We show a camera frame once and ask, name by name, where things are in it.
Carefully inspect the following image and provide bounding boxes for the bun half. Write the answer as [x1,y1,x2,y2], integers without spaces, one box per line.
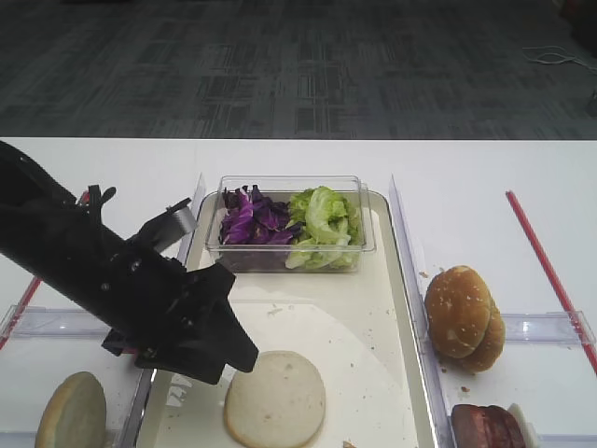
[223,351,326,447]
[35,371,107,448]

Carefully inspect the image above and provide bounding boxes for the clear plastic container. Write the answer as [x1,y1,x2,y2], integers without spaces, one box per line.
[204,175,376,273]

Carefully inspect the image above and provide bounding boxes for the white stopper by patties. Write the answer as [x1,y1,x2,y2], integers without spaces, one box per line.
[507,403,540,448]

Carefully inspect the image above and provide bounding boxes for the left red tape strip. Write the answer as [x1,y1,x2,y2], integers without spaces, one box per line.
[0,190,90,350]

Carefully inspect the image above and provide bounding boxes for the left upper clear cross divider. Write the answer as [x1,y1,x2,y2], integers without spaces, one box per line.
[1,305,109,339]

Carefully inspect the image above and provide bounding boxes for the clear cross divider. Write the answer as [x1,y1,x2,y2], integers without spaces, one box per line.
[1,305,109,339]
[502,312,596,345]

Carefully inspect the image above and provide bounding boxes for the right upper clear cross divider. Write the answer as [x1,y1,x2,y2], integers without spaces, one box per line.
[502,312,596,345]

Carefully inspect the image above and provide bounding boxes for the red tape strip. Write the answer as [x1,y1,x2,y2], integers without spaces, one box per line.
[505,190,596,371]
[0,190,90,350]

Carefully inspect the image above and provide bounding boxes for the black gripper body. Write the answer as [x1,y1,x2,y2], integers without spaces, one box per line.
[69,241,236,385]

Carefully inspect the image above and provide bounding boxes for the right long clear divider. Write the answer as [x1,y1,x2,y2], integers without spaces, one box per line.
[389,175,455,447]

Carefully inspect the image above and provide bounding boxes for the white cable on floor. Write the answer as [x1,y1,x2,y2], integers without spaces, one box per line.
[521,45,597,75]

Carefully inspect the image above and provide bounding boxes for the green lettuce leaves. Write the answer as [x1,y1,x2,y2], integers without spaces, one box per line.
[285,186,363,271]

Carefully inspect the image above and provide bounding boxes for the rear sesame bun top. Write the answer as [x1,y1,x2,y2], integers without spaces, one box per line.
[461,301,506,373]

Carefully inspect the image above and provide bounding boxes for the rear meat patty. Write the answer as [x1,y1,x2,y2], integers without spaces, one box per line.
[484,405,526,448]

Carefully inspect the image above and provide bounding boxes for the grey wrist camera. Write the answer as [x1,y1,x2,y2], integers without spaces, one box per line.
[130,198,196,253]

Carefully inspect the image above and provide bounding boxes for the right red tape strip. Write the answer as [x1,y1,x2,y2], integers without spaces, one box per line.
[505,190,596,371]

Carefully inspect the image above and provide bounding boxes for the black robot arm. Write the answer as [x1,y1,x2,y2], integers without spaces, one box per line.
[1,144,258,384]

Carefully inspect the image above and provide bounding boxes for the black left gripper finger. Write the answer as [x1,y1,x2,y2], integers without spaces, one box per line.
[218,302,258,372]

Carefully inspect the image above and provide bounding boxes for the white metal tray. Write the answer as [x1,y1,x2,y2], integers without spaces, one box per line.
[134,189,439,448]

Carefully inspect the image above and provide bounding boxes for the purple cabbage leaves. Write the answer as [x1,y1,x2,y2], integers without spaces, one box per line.
[218,185,302,273]

